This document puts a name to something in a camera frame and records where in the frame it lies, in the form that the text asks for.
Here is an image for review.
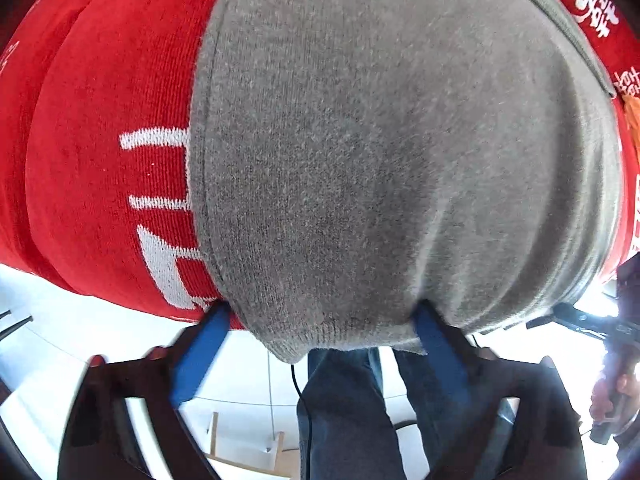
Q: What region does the wooden stool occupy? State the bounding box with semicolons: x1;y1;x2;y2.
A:
204;411;287;476

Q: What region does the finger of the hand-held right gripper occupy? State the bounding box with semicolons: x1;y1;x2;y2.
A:
525;302;613;335

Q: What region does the black cable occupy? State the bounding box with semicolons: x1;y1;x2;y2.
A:
290;360;315;480

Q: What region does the person's right hand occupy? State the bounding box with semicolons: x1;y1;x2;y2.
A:
590;357;640;431

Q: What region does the red printed blanket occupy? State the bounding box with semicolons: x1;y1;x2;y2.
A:
0;0;640;333

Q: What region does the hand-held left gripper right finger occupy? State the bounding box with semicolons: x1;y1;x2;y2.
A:
412;300;588;480

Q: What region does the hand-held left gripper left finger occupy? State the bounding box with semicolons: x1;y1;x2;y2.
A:
57;305;231;480

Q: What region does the grey knit sweater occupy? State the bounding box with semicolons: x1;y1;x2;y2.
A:
189;0;623;365

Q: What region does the person's right leg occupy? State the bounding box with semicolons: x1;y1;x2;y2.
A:
382;347;501;480

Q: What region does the orange cloth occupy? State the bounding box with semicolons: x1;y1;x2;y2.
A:
622;100;640;155

